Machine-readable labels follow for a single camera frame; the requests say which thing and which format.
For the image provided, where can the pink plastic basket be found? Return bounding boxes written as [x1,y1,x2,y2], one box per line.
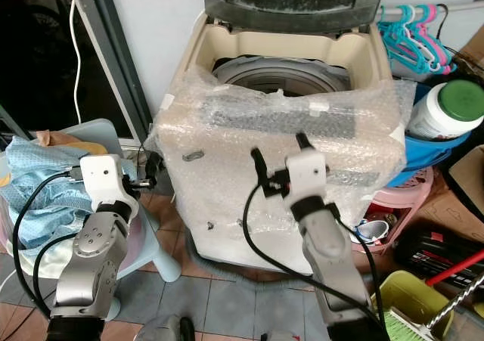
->
[351,167,436,256]

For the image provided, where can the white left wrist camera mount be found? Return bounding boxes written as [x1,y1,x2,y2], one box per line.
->
[79,153,139,218]

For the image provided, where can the grey door frame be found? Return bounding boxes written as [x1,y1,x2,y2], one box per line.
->
[77,0,154,150]

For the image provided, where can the red stick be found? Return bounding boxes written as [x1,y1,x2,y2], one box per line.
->
[423,268,484,289]

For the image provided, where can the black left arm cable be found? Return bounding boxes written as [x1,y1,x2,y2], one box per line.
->
[13,170,84,323]

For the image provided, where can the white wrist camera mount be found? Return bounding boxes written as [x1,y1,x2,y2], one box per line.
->
[284,146,331,203]
[79,153,139,218]

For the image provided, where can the white wall cable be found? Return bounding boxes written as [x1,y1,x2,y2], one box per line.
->
[67,0,82,119]

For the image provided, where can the light blue garment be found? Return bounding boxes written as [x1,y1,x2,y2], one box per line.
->
[0,138,101,253]

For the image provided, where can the black plastic case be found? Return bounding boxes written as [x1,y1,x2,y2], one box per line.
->
[392,223,484,290]

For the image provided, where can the beige top-load washing machine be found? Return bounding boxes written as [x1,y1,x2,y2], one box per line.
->
[154,8,415,275]

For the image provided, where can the white cup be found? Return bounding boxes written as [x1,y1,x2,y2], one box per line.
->
[351,219,388,245]

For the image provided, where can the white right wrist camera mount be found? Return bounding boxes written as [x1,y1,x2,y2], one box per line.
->
[284,146,331,203]

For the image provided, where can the teal plastic hanger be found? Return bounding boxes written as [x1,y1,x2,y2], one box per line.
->
[378,5,436,76]

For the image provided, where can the blue plastic basin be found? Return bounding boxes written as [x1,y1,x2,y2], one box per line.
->
[404,82,476,189]

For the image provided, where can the grey washer drum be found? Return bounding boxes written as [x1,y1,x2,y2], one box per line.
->
[209,55,353,100]

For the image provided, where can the brown cloth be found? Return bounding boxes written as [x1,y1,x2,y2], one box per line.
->
[36,129,92,150]

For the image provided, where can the light blue plastic stool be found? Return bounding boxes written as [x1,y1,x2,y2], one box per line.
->
[0,118,182,321]

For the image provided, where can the clear bubble wrap sheet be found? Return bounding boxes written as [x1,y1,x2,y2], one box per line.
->
[144,67,418,240]

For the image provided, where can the dark grey washer lid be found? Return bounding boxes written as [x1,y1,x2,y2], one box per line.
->
[202,0,389,36]

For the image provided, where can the white jar with green lid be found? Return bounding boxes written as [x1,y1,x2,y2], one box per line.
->
[408,78,484,142]

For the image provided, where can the pink plastic hanger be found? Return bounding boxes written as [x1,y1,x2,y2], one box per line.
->
[420,4,459,76]

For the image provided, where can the grey robot foot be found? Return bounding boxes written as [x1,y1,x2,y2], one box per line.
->
[139,315,196,341]

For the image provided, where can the yellow-green dustpan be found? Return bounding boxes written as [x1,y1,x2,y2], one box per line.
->
[374,270,461,341]

